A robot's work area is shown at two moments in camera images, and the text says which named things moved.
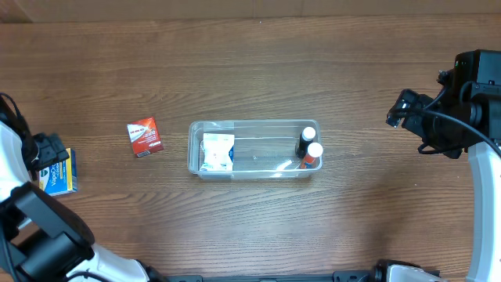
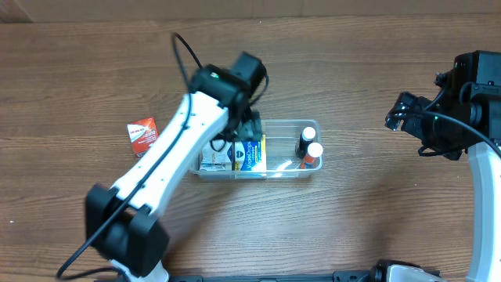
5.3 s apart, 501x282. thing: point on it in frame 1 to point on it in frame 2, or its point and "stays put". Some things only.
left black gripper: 54,150 to 250,122
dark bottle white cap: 306,137 stays put
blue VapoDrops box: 61,178 to 251,155
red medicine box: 145,136 stays put
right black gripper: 454,145 stays put
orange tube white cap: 315,150 stays put
